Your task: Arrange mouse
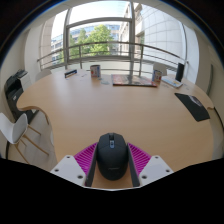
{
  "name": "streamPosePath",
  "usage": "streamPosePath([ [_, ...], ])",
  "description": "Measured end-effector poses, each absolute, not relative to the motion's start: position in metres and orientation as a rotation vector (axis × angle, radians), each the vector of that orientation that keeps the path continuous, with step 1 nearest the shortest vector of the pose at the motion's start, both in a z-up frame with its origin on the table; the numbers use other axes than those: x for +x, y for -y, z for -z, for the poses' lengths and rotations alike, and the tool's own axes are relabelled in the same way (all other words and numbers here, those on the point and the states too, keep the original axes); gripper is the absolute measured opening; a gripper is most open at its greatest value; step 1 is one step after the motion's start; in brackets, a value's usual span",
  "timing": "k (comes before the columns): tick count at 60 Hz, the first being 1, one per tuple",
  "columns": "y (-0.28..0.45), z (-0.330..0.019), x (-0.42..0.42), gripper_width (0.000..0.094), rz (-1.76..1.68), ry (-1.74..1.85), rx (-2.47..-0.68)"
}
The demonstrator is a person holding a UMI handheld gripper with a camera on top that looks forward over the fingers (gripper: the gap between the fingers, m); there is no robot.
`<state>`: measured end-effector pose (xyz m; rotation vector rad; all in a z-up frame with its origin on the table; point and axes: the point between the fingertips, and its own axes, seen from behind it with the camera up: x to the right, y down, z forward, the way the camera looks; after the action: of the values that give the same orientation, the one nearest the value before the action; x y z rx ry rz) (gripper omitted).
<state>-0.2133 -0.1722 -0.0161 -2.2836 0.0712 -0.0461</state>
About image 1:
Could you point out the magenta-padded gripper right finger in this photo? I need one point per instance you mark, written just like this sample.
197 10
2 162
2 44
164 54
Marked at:
155 168

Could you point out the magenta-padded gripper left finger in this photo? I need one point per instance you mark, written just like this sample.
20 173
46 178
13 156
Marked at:
68 168

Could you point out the black computer mouse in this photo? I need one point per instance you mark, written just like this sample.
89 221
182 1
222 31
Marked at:
112 158

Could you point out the black printed mouse pad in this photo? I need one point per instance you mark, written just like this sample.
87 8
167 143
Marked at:
193 106

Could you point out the white wooden-legged chair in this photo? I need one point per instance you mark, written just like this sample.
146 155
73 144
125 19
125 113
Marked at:
14 128

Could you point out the black and white printer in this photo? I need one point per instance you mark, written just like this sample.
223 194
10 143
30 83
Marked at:
15 90

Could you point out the small blue stapler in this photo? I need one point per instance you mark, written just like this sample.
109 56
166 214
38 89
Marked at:
70 73

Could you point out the black drink bottle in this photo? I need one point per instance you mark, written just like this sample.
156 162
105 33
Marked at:
180 72

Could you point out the grey metal railing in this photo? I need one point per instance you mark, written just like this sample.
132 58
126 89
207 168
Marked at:
100 44

